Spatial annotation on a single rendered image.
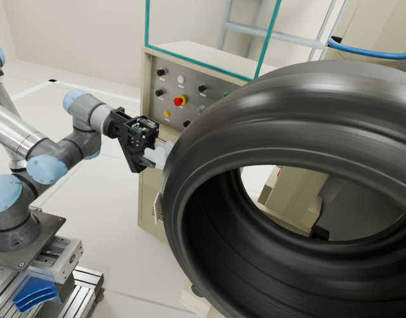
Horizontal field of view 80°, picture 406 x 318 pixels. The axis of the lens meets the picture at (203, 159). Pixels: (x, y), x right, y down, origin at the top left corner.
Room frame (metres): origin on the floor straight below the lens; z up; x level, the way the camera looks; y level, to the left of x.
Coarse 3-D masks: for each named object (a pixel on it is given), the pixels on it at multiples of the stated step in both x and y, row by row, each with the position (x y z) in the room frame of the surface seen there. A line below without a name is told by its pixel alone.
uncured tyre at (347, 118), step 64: (320, 64) 0.44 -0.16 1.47; (192, 128) 0.35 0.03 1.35; (256, 128) 0.28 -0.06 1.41; (320, 128) 0.26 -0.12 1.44; (384, 128) 0.25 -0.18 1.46; (192, 192) 0.30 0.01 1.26; (384, 192) 0.22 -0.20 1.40; (192, 256) 0.30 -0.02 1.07; (256, 256) 0.45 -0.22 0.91; (320, 256) 0.45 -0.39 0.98; (384, 256) 0.41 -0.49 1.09
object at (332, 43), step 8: (328, 40) 0.65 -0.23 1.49; (336, 40) 0.69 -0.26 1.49; (336, 48) 0.62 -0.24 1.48; (344, 48) 0.61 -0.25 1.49; (352, 48) 0.60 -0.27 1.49; (368, 56) 0.59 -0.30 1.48; (376, 56) 0.58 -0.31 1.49; (384, 56) 0.58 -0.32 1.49; (392, 56) 0.57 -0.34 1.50; (400, 56) 0.57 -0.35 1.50
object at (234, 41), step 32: (160, 0) 1.14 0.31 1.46; (192, 0) 1.09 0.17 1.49; (224, 0) 1.04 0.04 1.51; (256, 0) 0.99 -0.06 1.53; (160, 32) 1.14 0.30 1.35; (192, 32) 1.08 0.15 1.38; (224, 32) 1.03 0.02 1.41; (256, 32) 0.98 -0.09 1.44; (224, 64) 1.02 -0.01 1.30; (256, 64) 0.97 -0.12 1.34
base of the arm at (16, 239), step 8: (32, 216) 0.51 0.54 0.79; (24, 224) 0.46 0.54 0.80; (32, 224) 0.48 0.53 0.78; (40, 224) 0.51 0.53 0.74; (0, 232) 0.42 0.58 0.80; (8, 232) 0.42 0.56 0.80; (16, 232) 0.44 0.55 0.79; (24, 232) 0.45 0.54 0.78; (32, 232) 0.47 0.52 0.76; (40, 232) 0.49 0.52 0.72; (0, 240) 0.41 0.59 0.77; (8, 240) 0.41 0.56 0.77; (16, 240) 0.43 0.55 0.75; (24, 240) 0.44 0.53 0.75; (32, 240) 0.45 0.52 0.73; (0, 248) 0.40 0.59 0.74; (8, 248) 0.40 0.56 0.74; (16, 248) 0.41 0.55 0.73
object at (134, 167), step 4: (120, 136) 0.51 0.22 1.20; (120, 140) 0.51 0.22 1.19; (120, 144) 0.51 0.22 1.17; (124, 152) 0.50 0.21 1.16; (128, 156) 0.50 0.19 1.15; (128, 160) 0.50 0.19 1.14; (132, 160) 0.50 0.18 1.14; (128, 164) 0.50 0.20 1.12; (132, 164) 0.49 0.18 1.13; (136, 164) 0.50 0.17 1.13; (140, 164) 0.51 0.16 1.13; (132, 168) 0.50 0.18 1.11; (136, 168) 0.49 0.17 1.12; (140, 168) 0.50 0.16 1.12; (144, 168) 0.52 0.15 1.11; (132, 172) 0.50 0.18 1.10; (136, 172) 0.49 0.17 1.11
